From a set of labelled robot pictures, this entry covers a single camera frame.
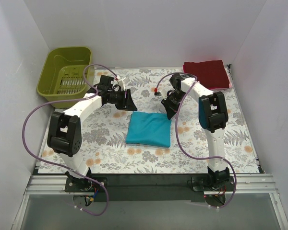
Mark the teal t shirt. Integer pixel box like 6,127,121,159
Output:
125,112,171,148

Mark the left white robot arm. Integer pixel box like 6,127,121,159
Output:
47,75,137,192

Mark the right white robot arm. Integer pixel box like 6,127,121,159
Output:
154,72,230,190

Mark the floral patterned table mat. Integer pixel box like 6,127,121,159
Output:
38,68,261,174

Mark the dark red folded t shirt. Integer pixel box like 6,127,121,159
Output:
183,60,229,90

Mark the pink folded t shirt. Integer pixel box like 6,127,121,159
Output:
214,71,233,91

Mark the olive green plastic basket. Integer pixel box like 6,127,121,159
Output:
36,46,93,109

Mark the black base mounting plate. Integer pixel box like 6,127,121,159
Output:
64,173,237,203

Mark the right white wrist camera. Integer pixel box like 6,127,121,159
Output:
154,88,167,99

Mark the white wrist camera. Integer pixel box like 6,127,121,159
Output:
116,76,130,91
154,88,167,99

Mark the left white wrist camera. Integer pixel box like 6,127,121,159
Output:
116,76,130,91

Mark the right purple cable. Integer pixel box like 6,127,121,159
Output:
155,73,238,209

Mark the purple cable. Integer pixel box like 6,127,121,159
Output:
155,73,238,209
23,64,122,216

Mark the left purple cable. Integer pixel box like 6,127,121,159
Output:
23,64,122,216

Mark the aluminium frame rail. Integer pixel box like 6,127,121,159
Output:
25,174,67,195

